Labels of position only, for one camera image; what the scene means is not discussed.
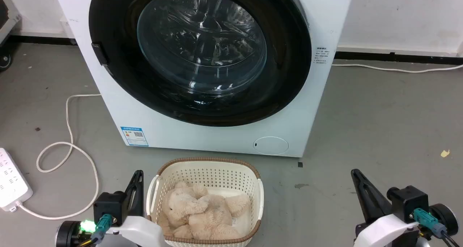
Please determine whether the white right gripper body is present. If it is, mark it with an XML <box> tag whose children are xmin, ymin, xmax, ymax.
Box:
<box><xmin>354</xmin><ymin>214</ymin><xmax>421</xmax><ymax>247</ymax></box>

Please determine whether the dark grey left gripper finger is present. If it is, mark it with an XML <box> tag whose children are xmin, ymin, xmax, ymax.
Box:
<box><xmin>131</xmin><ymin>170</ymin><xmax>144</xmax><ymax>218</ymax></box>
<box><xmin>123</xmin><ymin>172</ymin><xmax>138</xmax><ymax>218</ymax></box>

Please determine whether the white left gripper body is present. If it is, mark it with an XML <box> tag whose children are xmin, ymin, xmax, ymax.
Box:
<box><xmin>103</xmin><ymin>216</ymin><xmax>167</xmax><ymax>247</ymax></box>

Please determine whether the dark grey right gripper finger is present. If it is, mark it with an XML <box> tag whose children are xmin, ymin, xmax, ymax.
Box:
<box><xmin>351</xmin><ymin>169</ymin><xmax>380</xmax><ymax>224</ymax></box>
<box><xmin>354</xmin><ymin>169</ymin><xmax>395</xmax><ymax>220</ymax></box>

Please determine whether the white front-load washing machine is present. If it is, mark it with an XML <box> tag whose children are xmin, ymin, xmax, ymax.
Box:
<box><xmin>52</xmin><ymin>0</ymin><xmax>355</xmax><ymax>158</ymax></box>

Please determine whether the black round washer door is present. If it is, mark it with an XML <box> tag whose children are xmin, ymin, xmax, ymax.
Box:
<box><xmin>89</xmin><ymin>0</ymin><xmax>312</xmax><ymax>127</ymax></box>

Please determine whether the blue energy label sticker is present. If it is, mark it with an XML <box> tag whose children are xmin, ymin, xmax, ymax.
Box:
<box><xmin>120</xmin><ymin>127</ymin><xmax>149</xmax><ymax>147</ymax></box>

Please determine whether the beige plush teddy bear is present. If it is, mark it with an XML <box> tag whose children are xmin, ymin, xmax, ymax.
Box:
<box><xmin>158</xmin><ymin>181</ymin><xmax>251</xmax><ymax>240</ymax></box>

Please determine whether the cream perforated laundry basket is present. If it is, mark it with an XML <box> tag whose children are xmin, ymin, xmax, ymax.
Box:
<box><xmin>146</xmin><ymin>157</ymin><xmax>264</xmax><ymax>247</ymax></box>

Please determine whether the round white filter cover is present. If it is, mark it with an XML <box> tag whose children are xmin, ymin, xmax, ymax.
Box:
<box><xmin>253</xmin><ymin>136</ymin><xmax>289</xmax><ymax>156</ymax></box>

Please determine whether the white power strip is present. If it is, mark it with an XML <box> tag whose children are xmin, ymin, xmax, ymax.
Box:
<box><xmin>0</xmin><ymin>148</ymin><xmax>33</xmax><ymax>212</ymax></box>

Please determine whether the white text warning sticker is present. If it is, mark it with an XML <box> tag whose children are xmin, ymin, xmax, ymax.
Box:
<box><xmin>314</xmin><ymin>47</ymin><xmax>331</xmax><ymax>65</ymax></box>

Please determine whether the dark wheeled cart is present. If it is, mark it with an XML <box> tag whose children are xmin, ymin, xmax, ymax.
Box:
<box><xmin>0</xmin><ymin>0</ymin><xmax>22</xmax><ymax>73</ymax></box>

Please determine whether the teal left camera connector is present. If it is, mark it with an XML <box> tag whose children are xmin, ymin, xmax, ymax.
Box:
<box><xmin>90</xmin><ymin>213</ymin><xmax>113</xmax><ymax>241</ymax></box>

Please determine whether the teal camera connector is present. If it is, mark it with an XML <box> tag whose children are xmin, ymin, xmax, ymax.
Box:
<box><xmin>412</xmin><ymin>208</ymin><xmax>448</xmax><ymax>239</ymax></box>
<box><xmin>90</xmin><ymin>213</ymin><xmax>113</xmax><ymax>241</ymax></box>

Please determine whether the teal right camera connector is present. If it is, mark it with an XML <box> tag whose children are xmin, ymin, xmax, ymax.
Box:
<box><xmin>412</xmin><ymin>208</ymin><xmax>448</xmax><ymax>239</ymax></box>

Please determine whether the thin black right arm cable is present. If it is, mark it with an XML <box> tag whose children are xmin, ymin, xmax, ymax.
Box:
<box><xmin>439</xmin><ymin>231</ymin><xmax>463</xmax><ymax>247</ymax></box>

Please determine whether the thick white power cable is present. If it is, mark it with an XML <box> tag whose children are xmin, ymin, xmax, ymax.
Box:
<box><xmin>17</xmin><ymin>93</ymin><xmax>102</xmax><ymax>220</ymax></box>

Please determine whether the thin white floor cable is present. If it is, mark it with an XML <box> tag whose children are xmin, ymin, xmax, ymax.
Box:
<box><xmin>331</xmin><ymin>63</ymin><xmax>463</xmax><ymax>74</ymax></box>

